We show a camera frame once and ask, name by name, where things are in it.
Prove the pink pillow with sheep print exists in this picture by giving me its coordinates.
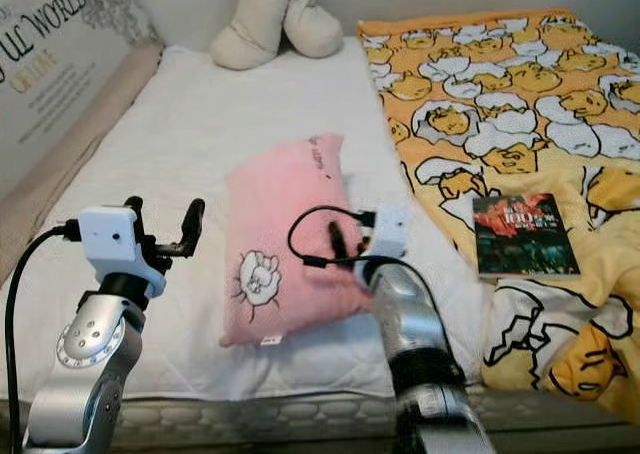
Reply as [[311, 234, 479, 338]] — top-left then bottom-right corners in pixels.
[[220, 132, 376, 348]]

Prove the dark book with red cover art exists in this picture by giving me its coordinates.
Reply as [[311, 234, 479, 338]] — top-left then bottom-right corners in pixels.
[[471, 192, 583, 279]]

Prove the white quilted mattress pad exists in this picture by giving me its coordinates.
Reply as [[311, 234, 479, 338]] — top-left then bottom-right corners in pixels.
[[15, 39, 496, 400]]

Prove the grey patterned padded headboard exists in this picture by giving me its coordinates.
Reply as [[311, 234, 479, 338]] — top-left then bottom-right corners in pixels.
[[0, 0, 166, 305]]

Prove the grey quilted mattress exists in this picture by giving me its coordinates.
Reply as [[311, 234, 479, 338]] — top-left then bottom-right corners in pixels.
[[15, 389, 640, 437]]

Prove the yellow cartoon print blanket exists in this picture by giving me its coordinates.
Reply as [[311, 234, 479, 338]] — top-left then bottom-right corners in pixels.
[[357, 11, 640, 425]]

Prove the beige plush toy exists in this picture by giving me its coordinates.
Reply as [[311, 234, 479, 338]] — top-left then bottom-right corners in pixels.
[[210, 0, 345, 71]]

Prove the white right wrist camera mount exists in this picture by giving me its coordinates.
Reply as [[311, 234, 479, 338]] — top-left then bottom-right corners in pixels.
[[365, 204, 411, 273]]

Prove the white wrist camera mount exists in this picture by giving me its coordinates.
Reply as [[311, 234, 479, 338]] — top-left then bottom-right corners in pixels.
[[365, 204, 411, 273], [78, 205, 166, 297]]

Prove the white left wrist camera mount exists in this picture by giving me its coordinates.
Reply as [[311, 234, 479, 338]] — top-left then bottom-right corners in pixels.
[[78, 205, 166, 297]]

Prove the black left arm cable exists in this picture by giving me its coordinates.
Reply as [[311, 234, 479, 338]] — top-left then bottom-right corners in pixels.
[[5, 226, 83, 454]]

